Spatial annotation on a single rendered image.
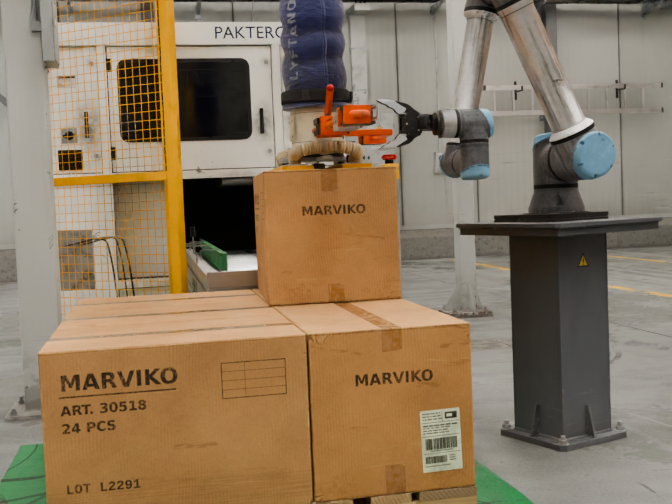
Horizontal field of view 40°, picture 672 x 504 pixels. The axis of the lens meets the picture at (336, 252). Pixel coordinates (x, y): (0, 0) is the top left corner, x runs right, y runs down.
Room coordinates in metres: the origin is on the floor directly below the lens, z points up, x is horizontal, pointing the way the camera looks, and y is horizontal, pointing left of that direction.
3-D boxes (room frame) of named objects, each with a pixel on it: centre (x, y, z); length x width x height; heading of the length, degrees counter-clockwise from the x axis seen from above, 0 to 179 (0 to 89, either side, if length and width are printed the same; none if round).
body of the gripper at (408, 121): (2.86, -0.27, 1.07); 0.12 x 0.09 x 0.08; 101
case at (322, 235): (3.03, 0.05, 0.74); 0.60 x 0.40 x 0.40; 8
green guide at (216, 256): (4.82, 0.69, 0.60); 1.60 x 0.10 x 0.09; 11
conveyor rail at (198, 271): (4.46, 0.68, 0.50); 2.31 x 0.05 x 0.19; 11
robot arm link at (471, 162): (2.90, -0.44, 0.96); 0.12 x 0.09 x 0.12; 17
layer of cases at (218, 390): (2.68, 0.29, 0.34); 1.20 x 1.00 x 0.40; 11
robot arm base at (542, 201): (3.16, -0.76, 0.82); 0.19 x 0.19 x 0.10
